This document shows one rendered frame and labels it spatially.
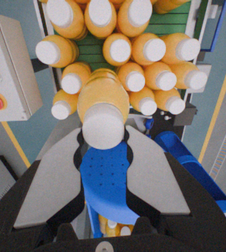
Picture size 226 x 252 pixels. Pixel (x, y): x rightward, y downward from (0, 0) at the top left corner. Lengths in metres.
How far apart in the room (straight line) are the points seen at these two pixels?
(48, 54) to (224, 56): 1.70
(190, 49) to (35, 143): 1.84
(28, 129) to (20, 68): 1.51
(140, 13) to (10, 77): 0.27
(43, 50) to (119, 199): 0.34
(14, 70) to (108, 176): 0.32
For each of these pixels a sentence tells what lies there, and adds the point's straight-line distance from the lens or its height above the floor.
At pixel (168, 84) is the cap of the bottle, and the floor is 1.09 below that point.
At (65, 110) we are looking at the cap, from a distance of 0.33.
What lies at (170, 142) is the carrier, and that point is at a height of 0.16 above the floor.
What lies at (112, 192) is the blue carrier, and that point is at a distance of 0.35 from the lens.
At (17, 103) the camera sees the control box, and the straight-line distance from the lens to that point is 0.36.
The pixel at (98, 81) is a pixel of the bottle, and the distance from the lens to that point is 0.17.
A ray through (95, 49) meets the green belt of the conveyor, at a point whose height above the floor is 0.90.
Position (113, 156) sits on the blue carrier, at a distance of 0.43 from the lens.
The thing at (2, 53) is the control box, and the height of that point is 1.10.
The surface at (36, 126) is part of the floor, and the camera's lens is 1.78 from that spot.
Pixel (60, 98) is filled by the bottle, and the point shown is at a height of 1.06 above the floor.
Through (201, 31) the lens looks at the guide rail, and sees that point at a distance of 0.48.
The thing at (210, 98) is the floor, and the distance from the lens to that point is 1.90.
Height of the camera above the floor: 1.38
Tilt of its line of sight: 59 degrees down
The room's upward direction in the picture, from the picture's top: 173 degrees clockwise
